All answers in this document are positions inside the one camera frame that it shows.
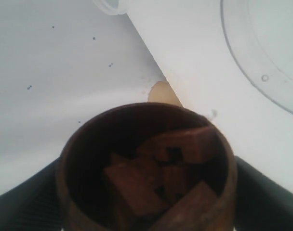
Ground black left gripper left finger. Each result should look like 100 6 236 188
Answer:
0 159 64 231

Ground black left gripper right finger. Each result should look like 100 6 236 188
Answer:
234 156 293 231

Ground brown wooden cup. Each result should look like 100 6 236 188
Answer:
55 103 237 231

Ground brown wooden pieces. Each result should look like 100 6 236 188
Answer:
103 126 216 218

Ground clear measuring shaker cup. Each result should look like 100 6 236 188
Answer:
220 0 293 115

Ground frosted plastic tall container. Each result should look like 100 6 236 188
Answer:
93 0 130 16

